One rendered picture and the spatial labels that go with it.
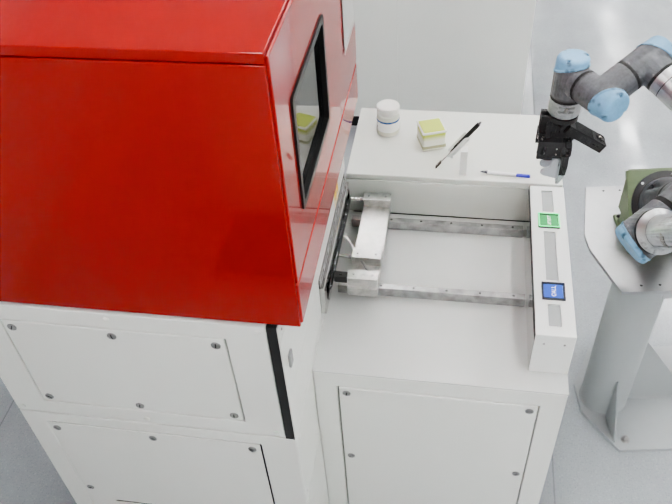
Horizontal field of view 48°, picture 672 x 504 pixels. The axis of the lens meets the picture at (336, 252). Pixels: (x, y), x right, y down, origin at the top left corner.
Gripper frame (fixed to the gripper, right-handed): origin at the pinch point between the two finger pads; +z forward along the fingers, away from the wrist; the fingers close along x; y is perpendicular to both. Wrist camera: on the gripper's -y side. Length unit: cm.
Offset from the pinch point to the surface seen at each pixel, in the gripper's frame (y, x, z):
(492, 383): 14, 45, 29
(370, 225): 50, -3, 23
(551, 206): -0.3, -6.7, 15.0
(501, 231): 12.1, -8.0, 26.7
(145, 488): 103, 66, 62
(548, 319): 2.3, 35.0, 14.6
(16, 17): 96, 57, -71
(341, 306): 54, 24, 29
